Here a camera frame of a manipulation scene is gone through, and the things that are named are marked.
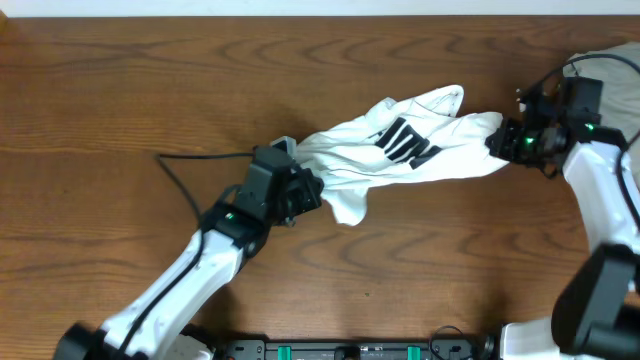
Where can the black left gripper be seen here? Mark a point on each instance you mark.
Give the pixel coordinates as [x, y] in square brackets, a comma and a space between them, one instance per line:
[307, 189]

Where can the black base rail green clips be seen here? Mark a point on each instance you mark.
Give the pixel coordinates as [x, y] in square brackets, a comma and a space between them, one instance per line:
[447, 349]

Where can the white t-shirt black print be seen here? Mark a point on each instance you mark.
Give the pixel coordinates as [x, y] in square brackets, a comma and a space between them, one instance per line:
[419, 139]

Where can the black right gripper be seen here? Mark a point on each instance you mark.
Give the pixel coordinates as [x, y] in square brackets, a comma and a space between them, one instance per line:
[501, 143]

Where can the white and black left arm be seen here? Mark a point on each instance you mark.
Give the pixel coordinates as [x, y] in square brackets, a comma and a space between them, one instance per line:
[231, 232]

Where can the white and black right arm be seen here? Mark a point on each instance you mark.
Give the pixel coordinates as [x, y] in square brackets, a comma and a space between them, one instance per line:
[590, 319]

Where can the grey folded garment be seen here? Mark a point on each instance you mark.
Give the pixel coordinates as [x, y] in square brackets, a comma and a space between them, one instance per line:
[620, 97]

